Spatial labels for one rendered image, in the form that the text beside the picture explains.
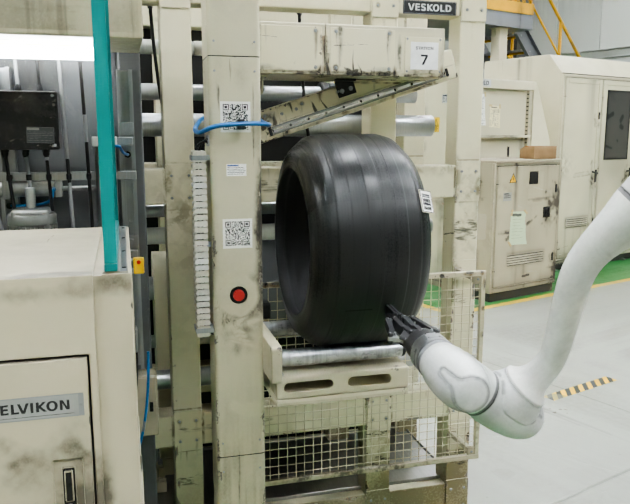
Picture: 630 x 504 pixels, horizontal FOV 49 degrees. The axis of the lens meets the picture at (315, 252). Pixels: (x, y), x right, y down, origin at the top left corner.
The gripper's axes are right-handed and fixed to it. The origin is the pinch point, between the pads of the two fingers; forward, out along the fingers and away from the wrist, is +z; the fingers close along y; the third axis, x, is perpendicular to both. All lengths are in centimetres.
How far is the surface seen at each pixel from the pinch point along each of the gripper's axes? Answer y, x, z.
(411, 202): -5.7, -26.1, 6.8
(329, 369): 12.0, 18.8, 11.2
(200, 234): 43, -15, 24
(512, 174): -268, 45, 390
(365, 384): 2.3, 23.6, 10.0
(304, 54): 10, -59, 55
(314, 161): 15.5, -34.3, 19.5
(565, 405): -167, 125, 146
